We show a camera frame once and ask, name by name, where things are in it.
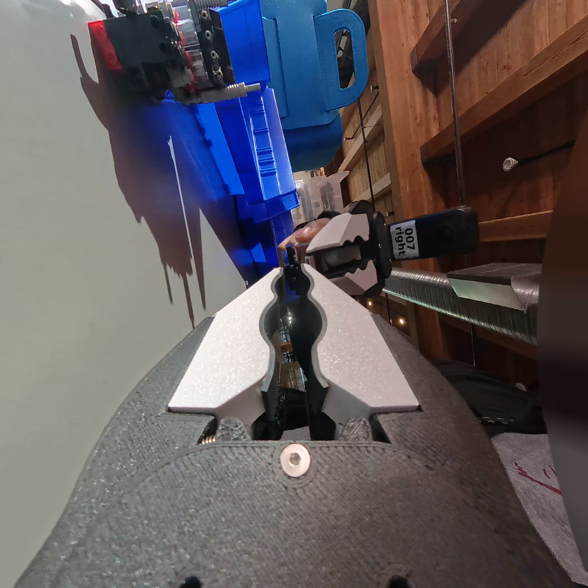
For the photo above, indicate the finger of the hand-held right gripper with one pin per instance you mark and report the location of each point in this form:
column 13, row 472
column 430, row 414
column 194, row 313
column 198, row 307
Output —
column 365, row 285
column 335, row 232

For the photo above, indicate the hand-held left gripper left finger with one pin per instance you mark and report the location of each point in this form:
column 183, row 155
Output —
column 220, row 363

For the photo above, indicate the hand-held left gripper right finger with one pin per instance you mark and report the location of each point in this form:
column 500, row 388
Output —
column 363, row 363

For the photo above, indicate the black brick assembly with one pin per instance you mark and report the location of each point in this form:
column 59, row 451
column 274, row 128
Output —
column 291, row 271

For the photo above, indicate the blue plastic bin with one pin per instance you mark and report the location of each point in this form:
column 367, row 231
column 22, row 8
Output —
column 275, row 229
column 257, row 138

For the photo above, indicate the person's right hand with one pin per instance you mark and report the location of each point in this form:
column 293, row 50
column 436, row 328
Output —
column 312, row 227

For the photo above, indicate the clear plastic storage box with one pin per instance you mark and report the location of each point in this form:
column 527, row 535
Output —
column 321, row 197

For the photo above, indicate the white sprinkler head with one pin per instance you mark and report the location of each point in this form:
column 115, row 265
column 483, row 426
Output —
column 509, row 164

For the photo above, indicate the black jacket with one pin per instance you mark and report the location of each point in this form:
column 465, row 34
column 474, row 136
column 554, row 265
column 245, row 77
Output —
column 487, row 390

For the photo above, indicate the blue felt bag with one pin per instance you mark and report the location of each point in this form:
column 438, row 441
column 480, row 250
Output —
column 303, row 92

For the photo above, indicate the toy brick truck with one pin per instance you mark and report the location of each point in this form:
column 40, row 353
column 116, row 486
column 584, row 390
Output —
column 160, row 46

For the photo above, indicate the metal ventilation duct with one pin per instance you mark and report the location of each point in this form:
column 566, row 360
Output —
column 459, row 301

